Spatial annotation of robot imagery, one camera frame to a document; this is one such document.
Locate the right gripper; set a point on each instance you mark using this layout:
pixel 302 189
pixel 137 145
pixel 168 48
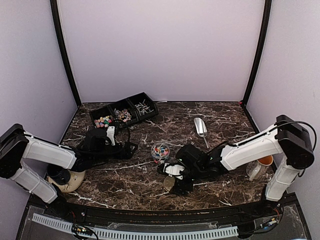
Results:
pixel 177 190

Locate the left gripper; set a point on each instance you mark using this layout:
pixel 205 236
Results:
pixel 127 155

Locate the white jar lid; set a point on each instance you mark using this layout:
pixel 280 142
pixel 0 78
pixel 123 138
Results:
pixel 169 183

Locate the black three-compartment candy tray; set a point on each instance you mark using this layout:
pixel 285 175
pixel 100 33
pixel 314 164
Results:
pixel 127 103

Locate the metal scoop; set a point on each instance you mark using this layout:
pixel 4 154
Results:
pixel 201 129

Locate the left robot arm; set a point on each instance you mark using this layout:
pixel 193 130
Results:
pixel 16 145

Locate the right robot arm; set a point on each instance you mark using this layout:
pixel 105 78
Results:
pixel 286 136

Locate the candies inside glass jar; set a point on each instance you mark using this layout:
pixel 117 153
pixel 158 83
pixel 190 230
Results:
pixel 160 151

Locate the pile of small stick candies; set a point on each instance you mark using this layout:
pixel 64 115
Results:
pixel 143 109

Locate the pile of star candies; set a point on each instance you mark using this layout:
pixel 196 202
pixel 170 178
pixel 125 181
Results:
pixel 103 121

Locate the pile of swirl lollipops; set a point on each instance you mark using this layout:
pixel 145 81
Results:
pixel 122 115

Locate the cream floral plate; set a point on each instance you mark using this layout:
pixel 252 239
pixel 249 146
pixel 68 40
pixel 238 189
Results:
pixel 76 179

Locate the white mug yellow inside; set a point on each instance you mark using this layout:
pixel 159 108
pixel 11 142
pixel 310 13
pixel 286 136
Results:
pixel 258 167

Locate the dark blue mug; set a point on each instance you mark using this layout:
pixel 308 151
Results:
pixel 58 174

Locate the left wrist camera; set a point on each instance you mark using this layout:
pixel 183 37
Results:
pixel 97 139

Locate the black front rail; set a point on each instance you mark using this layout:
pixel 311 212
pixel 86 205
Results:
pixel 238 214

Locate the white slotted cable duct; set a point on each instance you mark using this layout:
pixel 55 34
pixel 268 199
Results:
pixel 100 233

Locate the left black frame post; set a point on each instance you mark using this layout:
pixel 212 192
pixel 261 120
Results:
pixel 63 51

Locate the black frame post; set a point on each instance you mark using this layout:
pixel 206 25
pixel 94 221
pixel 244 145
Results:
pixel 258 53
pixel 63 51

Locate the right black frame post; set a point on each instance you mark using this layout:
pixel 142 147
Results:
pixel 258 53

